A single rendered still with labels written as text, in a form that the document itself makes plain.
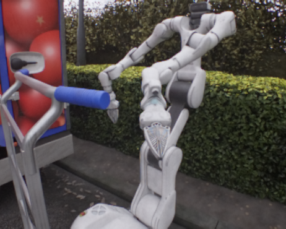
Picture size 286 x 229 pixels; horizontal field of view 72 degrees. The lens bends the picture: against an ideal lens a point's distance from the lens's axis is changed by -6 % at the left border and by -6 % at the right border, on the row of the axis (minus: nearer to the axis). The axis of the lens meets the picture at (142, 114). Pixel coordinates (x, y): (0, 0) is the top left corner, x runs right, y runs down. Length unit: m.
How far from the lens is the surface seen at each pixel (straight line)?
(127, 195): 2.04
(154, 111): 0.69
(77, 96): 0.43
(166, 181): 1.28
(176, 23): 1.45
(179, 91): 1.32
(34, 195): 0.57
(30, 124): 1.93
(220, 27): 1.21
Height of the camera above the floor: 1.30
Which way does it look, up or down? 16 degrees down
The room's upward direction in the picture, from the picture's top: 1 degrees clockwise
